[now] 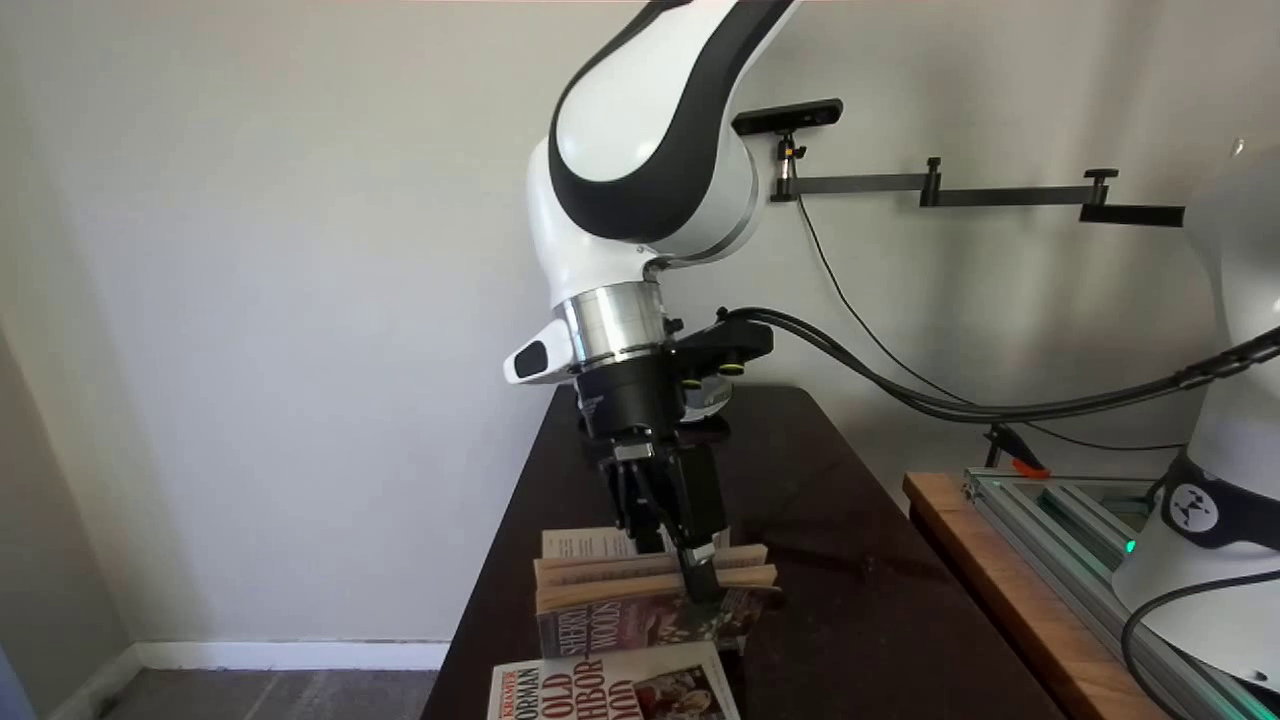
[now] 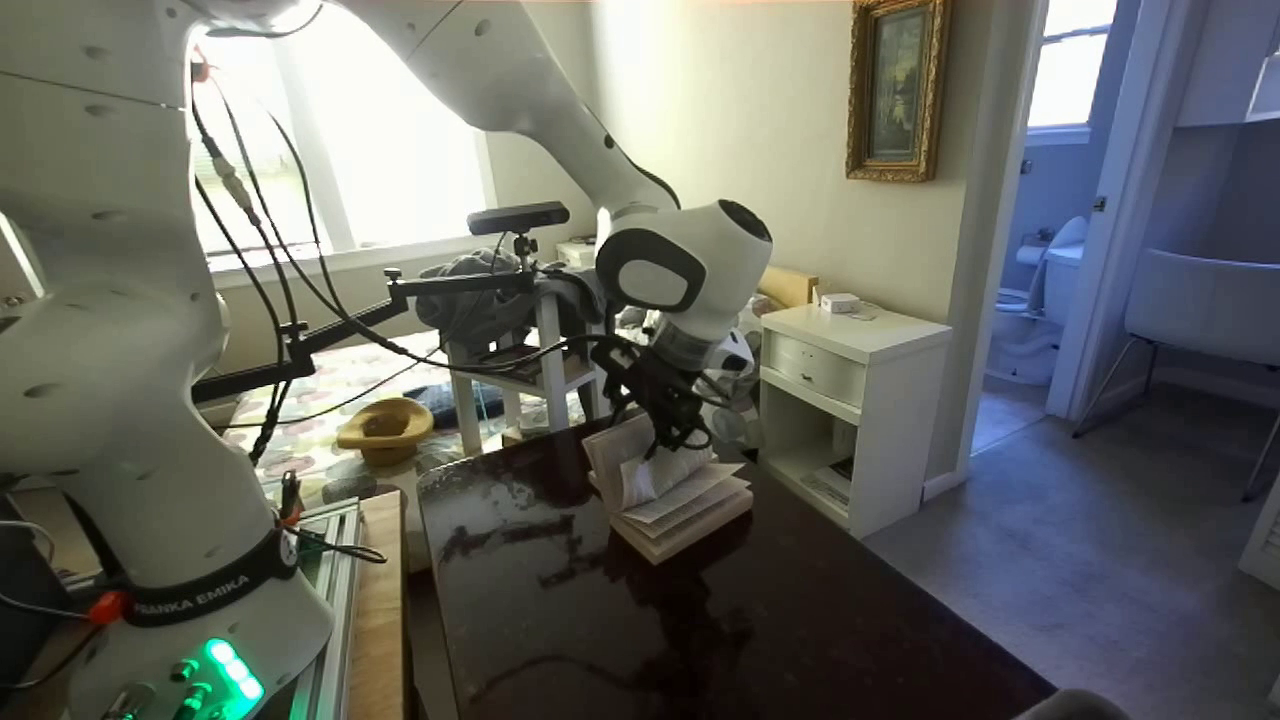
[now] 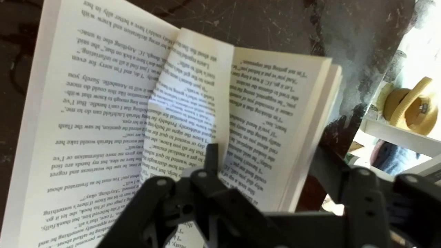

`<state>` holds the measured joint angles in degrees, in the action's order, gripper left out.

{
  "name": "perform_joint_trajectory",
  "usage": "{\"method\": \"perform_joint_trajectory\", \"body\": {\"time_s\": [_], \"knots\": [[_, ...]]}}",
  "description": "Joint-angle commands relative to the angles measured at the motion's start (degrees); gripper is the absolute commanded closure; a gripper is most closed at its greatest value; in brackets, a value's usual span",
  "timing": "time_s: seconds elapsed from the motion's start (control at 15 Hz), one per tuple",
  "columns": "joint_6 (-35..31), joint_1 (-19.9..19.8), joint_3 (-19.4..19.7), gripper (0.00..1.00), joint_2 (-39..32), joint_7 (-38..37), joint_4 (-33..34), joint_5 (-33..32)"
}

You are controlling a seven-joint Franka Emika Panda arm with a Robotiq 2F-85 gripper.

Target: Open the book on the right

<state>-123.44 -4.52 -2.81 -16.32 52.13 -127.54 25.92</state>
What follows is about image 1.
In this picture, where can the wooden board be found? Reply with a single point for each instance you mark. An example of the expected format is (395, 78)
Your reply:
(985, 560)

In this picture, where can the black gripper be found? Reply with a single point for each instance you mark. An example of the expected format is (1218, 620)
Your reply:
(640, 414)

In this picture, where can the purple Sherryl Woods paperback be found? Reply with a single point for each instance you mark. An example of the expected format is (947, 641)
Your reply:
(601, 585)

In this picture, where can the black camera mount rod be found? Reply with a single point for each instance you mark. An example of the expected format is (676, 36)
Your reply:
(1002, 197)

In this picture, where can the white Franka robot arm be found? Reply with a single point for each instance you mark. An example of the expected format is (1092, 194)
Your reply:
(625, 145)

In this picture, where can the cream Old Neighborhood paperback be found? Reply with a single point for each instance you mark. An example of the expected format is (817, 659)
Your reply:
(613, 684)

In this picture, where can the black stereo camera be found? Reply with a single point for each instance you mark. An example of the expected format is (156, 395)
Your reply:
(786, 118)

